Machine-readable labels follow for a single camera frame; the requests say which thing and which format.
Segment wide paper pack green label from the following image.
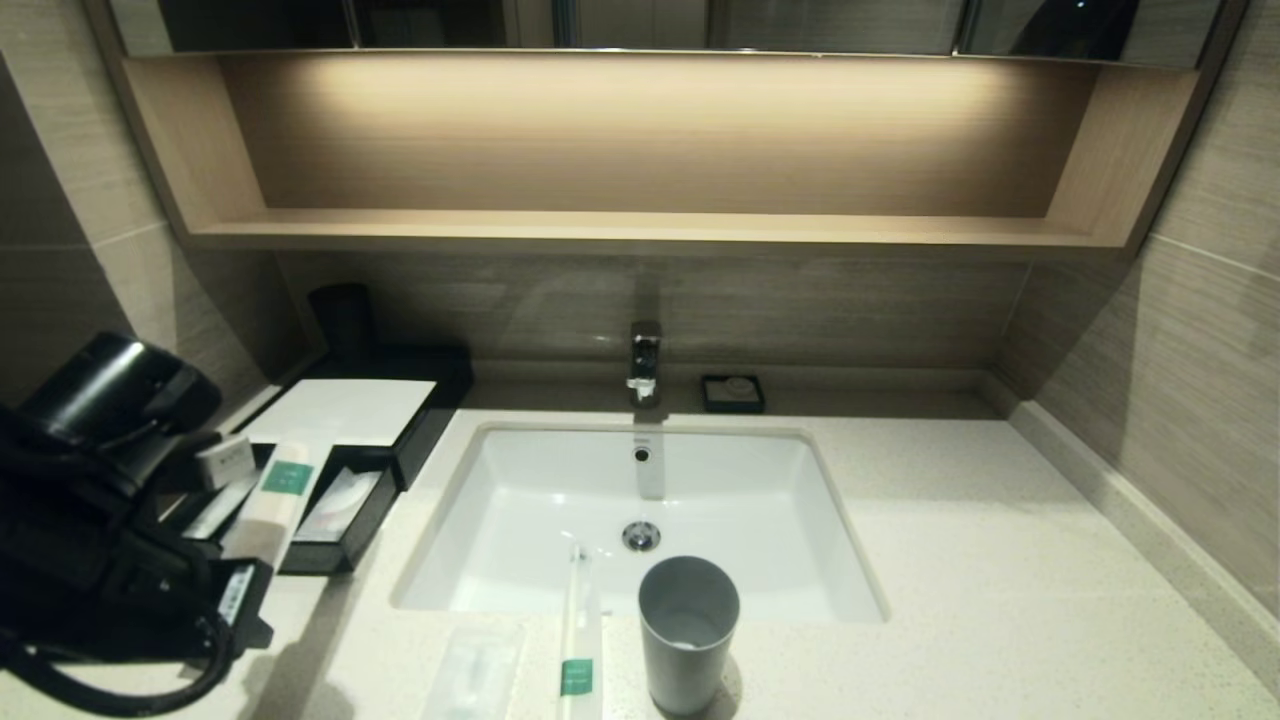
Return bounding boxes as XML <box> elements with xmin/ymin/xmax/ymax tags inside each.
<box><xmin>221</xmin><ymin>439</ymin><xmax>317</xmax><ymax>573</ymax></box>

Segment black amenity drawer box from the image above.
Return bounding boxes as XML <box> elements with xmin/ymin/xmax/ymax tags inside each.
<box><xmin>240</xmin><ymin>345</ymin><xmax>476</xmax><ymax>493</ymax></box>
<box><xmin>160</xmin><ymin>445</ymin><xmax>403</xmax><ymax>578</ymax></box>

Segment long white wrapped packet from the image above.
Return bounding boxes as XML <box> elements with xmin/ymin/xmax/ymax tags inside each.
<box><xmin>184</xmin><ymin>474</ymin><xmax>260</xmax><ymax>542</ymax></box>

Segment square white sachet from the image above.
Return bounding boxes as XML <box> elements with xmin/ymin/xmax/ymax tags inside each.
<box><xmin>296</xmin><ymin>467</ymin><xmax>384</xmax><ymax>545</ymax></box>

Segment clear plastic packet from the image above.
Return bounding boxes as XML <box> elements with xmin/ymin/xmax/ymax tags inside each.
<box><xmin>420</xmin><ymin>618</ymin><xmax>528</xmax><ymax>720</ymax></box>

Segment black cylindrical cup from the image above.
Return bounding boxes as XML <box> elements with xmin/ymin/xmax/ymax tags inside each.
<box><xmin>308</xmin><ymin>282</ymin><xmax>379</xmax><ymax>366</ymax></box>

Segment white ceramic sink basin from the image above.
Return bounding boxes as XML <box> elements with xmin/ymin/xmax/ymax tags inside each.
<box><xmin>390</xmin><ymin>420</ymin><xmax>889</xmax><ymax>626</ymax></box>

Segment slim toothbrush pack green label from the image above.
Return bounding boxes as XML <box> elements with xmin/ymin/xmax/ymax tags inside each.
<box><xmin>557</xmin><ymin>540</ymin><xmax>607</xmax><ymax>720</ymax></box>

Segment grey plastic cup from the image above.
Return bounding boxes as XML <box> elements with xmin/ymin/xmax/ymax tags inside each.
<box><xmin>638</xmin><ymin>556</ymin><xmax>742</xmax><ymax>717</ymax></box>

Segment chrome faucet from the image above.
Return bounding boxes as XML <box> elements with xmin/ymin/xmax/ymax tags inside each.
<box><xmin>627</xmin><ymin>320</ymin><xmax>664</xmax><ymax>409</ymax></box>

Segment black soap dish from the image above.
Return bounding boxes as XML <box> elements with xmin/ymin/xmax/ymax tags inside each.
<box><xmin>700</xmin><ymin>373</ymin><xmax>767</xmax><ymax>415</ymax></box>

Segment mirror cabinet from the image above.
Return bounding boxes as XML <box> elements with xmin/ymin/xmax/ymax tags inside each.
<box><xmin>105</xmin><ymin>0</ymin><xmax>1226</xmax><ymax>69</ymax></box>

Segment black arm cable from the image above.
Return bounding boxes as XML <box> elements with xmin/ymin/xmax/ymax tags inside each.
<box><xmin>0</xmin><ymin>618</ymin><xmax>237</xmax><ymax>718</ymax></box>

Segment wooden wall shelf niche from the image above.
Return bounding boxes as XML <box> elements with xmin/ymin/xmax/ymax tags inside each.
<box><xmin>85</xmin><ymin>48</ymin><xmax>1246</xmax><ymax>261</ymax></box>

